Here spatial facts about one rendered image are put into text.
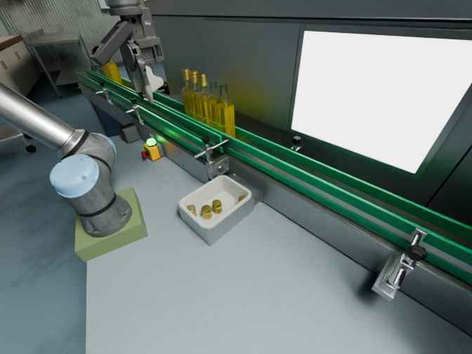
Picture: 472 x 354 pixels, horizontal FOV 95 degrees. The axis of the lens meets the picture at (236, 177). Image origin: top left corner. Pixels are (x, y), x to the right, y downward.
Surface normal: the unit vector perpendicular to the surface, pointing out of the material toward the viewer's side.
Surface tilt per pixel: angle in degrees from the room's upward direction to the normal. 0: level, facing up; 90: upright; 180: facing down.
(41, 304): 0
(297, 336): 0
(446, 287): 90
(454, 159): 90
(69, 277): 0
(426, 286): 90
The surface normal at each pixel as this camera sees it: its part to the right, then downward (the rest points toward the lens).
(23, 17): 0.47, 0.55
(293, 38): -0.71, 0.47
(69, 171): -0.04, -0.64
